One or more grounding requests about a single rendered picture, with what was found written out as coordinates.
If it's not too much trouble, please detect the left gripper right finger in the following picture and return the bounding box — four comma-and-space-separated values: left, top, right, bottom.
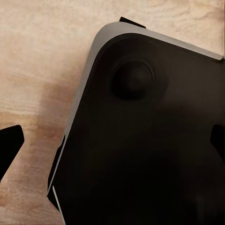
210, 124, 225, 162

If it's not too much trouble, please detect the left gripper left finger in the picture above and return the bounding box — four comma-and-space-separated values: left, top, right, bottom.
0, 125, 24, 180

